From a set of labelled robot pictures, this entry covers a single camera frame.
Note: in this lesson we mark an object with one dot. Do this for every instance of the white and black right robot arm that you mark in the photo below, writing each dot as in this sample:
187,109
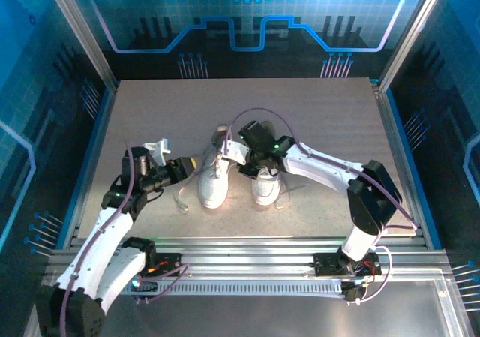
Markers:
318,168

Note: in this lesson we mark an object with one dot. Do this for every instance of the aluminium side rail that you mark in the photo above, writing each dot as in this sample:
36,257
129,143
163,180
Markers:
390,134

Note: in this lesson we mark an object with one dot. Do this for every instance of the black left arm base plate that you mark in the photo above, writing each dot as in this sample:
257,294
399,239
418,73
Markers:
168,262

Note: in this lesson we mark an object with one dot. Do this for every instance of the grey metal panel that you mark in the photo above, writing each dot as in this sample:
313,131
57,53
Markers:
243,318

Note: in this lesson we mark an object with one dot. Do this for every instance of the aluminium frame post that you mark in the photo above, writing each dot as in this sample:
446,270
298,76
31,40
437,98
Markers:
80,33
412,33

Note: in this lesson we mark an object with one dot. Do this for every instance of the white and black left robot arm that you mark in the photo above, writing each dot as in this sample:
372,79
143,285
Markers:
97,235

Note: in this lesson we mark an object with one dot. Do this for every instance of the aluminium rail frame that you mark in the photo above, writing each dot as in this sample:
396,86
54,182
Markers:
243,256

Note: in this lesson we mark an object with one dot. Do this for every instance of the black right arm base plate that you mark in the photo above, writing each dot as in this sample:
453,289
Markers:
326,263

